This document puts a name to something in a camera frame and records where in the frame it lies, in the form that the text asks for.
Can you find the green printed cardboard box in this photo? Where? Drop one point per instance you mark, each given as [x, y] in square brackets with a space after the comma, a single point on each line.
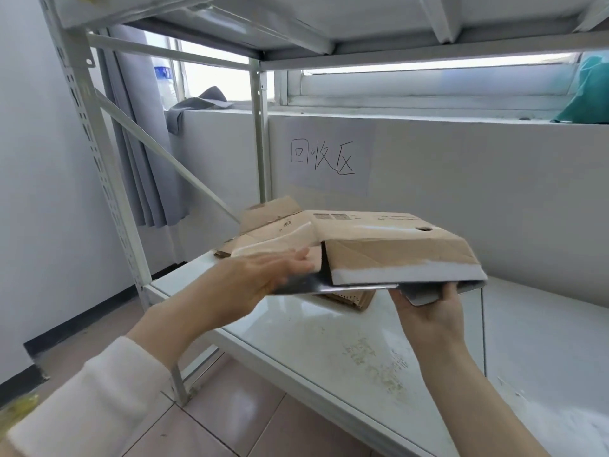
[352, 299]

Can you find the clear plastic water bottle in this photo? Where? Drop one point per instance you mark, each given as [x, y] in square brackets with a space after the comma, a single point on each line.
[165, 90]

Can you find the person's right forearm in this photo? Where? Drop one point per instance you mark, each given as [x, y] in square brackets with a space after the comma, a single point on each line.
[476, 409]

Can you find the teal plastic bag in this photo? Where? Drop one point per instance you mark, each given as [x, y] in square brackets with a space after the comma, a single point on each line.
[590, 95]

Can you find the person's left forearm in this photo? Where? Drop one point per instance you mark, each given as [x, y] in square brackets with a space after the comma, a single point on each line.
[181, 318]

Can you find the grey cloth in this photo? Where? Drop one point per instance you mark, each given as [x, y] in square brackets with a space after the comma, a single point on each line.
[181, 114]

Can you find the person's left hand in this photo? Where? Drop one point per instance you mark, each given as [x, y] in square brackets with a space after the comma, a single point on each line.
[261, 280]

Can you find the glossy taped cardboard box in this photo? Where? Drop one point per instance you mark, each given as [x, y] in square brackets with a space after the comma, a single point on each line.
[404, 256]

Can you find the grey curtain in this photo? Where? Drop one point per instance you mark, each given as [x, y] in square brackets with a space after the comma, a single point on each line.
[142, 161]

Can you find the white wrist sleeve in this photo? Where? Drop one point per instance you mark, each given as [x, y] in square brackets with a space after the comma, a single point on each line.
[95, 404]

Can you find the white handwritten paper sign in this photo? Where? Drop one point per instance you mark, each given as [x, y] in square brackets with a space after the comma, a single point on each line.
[333, 133]

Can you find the person's right hand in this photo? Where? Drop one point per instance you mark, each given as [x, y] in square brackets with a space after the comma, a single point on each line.
[437, 328]

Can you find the white metal shelf rack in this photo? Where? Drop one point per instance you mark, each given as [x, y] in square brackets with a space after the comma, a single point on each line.
[428, 51]

